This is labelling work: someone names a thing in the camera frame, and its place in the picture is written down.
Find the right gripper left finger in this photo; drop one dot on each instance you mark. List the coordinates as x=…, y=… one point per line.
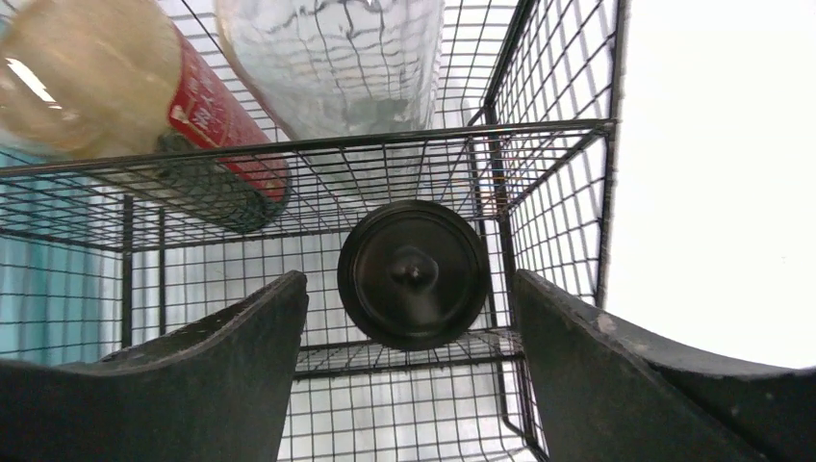
x=216, y=389

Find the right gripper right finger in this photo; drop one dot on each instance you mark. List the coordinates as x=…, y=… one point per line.
x=610, y=390

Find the black wire rack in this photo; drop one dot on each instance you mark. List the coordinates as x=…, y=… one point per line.
x=520, y=146

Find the white granule shaker black lid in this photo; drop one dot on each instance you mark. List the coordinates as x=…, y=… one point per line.
x=413, y=275

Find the clear glass bottle gold stopper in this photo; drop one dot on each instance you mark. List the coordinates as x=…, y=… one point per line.
x=328, y=69

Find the dark sauce bottle red label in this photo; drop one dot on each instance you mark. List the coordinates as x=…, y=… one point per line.
x=88, y=80

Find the teal transparent plastic tub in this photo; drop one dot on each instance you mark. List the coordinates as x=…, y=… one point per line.
x=57, y=292

